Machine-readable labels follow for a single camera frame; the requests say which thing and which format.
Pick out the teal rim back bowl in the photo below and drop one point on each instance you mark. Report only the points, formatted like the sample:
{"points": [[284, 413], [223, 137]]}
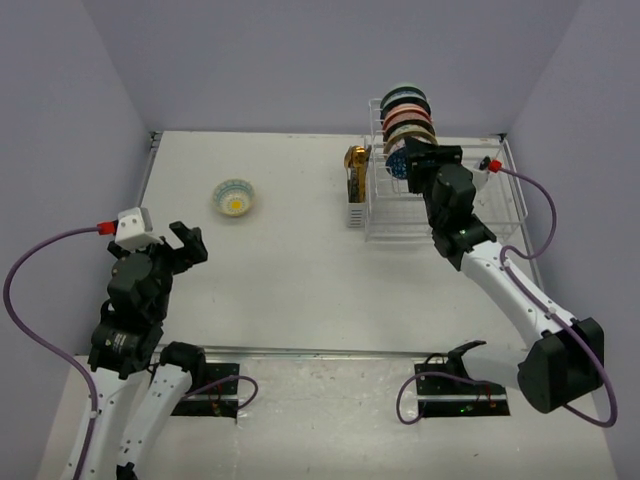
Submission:
{"points": [[400, 90]]}

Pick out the gold utensil in holder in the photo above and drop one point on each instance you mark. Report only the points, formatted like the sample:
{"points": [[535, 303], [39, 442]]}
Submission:
{"points": [[356, 164]]}

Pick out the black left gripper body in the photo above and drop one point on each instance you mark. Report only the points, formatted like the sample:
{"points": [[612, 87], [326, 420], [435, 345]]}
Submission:
{"points": [[169, 260]]}

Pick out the cream bowl yellow centre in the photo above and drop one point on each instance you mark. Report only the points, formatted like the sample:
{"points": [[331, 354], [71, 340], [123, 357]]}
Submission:
{"points": [[233, 197]]}

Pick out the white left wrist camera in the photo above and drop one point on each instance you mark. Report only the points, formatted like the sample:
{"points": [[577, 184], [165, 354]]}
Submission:
{"points": [[134, 230]]}

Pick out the white wire dish rack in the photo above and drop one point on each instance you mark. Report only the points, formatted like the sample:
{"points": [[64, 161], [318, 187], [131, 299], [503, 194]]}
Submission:
{"points": [[451, 206]]}

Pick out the cream bowl with star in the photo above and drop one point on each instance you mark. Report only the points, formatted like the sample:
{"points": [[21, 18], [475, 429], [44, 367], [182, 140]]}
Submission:
{"points": [[406, 131]]}

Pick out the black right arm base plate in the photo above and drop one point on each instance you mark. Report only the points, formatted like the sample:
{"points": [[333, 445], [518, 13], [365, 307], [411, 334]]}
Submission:
{"points": [[439, 397]]}

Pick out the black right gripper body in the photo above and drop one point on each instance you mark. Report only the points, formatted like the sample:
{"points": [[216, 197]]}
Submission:
{"points": [[422, 178]]}

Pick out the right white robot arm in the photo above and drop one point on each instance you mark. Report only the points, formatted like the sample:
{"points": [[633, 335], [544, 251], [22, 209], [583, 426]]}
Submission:
{"points": [[563, 358]]}

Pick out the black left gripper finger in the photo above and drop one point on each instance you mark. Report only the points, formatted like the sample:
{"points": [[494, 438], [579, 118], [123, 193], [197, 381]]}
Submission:
{"points": [[198, 252], [180, 231]]}

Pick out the pink rim bowl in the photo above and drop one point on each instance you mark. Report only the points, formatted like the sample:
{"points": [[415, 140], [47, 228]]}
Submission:
{"points": [[405, 108]]}

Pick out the aluminium table edge rail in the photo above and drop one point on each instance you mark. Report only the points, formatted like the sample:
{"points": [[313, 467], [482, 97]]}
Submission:
{"points": [[154, 143]]}

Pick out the white perforated cutlery holder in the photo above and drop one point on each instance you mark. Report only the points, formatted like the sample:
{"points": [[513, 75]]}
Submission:
{"points": [[355, 214]]}

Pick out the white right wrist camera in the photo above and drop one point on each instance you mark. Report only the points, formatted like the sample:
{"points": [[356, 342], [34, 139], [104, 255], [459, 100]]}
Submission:
{"points": [[480, 173]]}

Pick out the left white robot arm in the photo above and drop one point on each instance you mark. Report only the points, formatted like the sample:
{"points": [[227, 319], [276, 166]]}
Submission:
{"points": [[117, 434]]}

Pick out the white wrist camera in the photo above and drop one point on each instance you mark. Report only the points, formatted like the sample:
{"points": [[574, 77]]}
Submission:
{"points": [[480, 173], [134, 230]]}

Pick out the blue triangle pattern bowl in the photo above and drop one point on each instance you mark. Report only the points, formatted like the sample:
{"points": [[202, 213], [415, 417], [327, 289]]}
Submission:
{"points": [[396, 164]]}

